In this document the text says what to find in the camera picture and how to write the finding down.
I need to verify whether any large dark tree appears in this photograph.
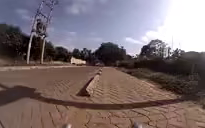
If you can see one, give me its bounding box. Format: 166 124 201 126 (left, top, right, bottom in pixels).
94 41 128 66

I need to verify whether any group of small trees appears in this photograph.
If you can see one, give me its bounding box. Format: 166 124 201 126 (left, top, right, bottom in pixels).
71 47 96 65

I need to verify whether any row of kerb stones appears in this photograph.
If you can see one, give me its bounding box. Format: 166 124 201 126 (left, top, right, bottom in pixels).
77 67 104 98

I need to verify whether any red brick path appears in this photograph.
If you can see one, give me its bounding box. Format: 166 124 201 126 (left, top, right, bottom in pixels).
39 66 205 128

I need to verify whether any brown paved road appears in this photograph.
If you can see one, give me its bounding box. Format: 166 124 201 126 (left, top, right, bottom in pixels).
0 65 101 128

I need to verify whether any green planted verge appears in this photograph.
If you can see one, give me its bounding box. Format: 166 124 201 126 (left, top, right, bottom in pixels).
118 67 205 113

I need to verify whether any utility pole with transformer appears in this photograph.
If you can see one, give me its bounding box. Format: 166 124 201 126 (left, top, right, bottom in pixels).
25 0 59 65

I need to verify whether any dark hedge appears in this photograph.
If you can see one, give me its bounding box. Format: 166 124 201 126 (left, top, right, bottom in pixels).
116 49 205 94

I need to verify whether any pale kerb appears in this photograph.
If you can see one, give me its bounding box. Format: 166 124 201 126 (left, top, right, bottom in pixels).
0 64 78 72

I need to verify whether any wood of dark trees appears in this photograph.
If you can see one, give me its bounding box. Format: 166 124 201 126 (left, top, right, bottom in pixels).
0 23 72 63

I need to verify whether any long pale wall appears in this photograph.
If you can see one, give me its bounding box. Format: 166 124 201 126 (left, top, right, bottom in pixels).
70 56 87 66

